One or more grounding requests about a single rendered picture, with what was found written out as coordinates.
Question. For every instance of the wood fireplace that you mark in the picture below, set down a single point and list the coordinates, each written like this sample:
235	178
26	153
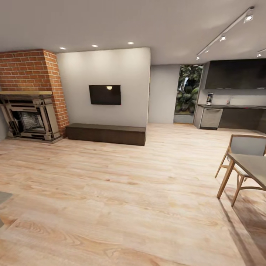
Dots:
30	118

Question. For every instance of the wall mounted tv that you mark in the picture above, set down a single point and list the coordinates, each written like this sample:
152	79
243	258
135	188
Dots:
105	94

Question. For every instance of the fixed window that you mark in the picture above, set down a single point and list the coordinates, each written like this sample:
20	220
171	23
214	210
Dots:
189	83

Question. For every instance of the breakfast table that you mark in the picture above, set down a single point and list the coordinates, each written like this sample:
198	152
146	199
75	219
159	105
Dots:
255	166

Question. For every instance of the poster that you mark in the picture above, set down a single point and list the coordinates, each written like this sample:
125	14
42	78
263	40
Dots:
209	99

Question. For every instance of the straight chair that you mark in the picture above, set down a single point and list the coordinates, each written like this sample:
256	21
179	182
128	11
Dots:
244	144

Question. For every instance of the dishwasher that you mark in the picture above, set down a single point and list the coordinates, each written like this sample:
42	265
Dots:
211	118

